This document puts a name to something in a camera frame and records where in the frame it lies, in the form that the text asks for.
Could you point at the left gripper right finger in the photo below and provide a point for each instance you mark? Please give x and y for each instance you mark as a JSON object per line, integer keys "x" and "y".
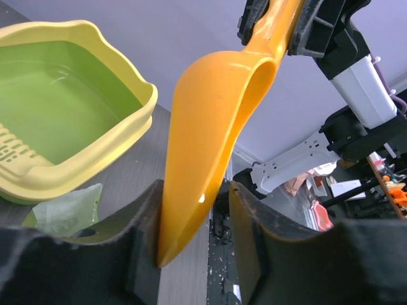
{"x": 282, "y": 262}

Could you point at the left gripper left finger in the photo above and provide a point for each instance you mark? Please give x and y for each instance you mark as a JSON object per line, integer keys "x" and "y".
{"x": 110, "y": 262}

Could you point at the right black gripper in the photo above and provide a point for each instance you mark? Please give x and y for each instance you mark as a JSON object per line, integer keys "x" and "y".
{"x": 323, "y": 30}

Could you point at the green cat litter bag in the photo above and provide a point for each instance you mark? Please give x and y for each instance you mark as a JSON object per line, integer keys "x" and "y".
{"x": 68, "y": 214}

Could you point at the yellow plastic scoop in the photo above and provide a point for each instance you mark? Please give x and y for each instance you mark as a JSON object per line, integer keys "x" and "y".
{"x": 213, "y": 100}

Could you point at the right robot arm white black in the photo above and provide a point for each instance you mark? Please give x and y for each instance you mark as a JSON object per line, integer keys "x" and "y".
{"x": 369, "y": 120}

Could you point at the yellow green litter box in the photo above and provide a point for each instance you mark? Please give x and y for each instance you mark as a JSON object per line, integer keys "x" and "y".
{"x": 71, "y": 104}

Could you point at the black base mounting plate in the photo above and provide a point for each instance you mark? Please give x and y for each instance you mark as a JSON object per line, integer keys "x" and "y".
{"x": 222, "y": 277}

